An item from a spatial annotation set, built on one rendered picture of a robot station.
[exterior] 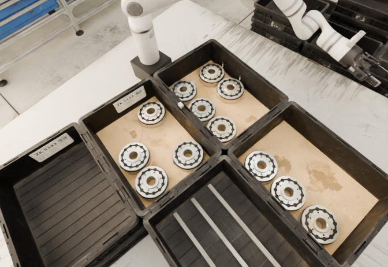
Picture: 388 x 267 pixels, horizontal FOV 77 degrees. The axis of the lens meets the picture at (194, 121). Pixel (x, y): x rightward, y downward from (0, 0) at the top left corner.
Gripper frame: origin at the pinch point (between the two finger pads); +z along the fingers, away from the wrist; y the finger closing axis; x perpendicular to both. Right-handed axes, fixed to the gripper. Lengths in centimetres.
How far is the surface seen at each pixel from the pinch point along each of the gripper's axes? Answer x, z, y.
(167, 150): -32, -33, 63
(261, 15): -39, -73, -58
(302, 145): -18.6, -2.3, 30.4
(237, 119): -24, -24, 37
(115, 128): -37, -53, 70
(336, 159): -14.7, 7.6, 28.7
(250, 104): -22.2, -25.4, 29.2
